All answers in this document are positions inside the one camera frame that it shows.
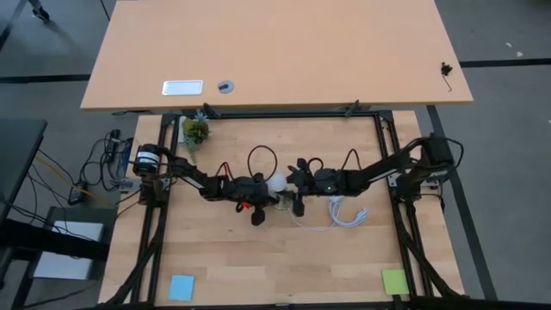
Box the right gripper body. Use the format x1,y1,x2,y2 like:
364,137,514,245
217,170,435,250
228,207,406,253
286,157,323,219

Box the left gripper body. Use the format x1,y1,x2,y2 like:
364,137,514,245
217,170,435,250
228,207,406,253
231,171,271,227

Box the white lightbulb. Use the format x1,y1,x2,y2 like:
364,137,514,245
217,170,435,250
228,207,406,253
265,172,288,194

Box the white power cord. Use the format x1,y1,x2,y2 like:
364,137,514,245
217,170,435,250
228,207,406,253
287,195,369,233

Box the potted green plant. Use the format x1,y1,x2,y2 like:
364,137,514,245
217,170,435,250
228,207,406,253
180,109,212,164

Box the blue sticky note pad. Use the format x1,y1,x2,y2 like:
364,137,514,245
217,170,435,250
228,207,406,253
167,274,196,302

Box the silver rectangular desk plate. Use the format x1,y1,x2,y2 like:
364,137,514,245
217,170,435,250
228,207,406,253
161,79,204,96

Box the light wooden desk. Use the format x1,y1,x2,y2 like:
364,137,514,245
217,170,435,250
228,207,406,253
80,0,474,112

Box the green sticky note pad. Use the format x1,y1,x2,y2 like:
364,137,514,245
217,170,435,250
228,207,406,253
381,269,410,296

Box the black power adapter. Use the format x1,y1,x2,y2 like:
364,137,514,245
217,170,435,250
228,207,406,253
67,180,90,206

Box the white panel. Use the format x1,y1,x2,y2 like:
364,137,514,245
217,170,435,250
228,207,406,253
33,220,105,281

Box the black side table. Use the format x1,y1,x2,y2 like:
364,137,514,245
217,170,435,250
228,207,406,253
0,118,48,223

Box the thin dark wrist cable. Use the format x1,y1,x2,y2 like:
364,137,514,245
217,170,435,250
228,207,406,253
214,161,236,182

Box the dark looped cable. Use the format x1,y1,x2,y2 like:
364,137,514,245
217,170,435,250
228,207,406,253
247,145,279,180
307,148,363,172

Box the black aluminium table frame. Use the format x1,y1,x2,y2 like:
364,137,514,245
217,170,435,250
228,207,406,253
97,109,468,310

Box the yellow floor cable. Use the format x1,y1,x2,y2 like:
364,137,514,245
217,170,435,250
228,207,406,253
34,154,115,208

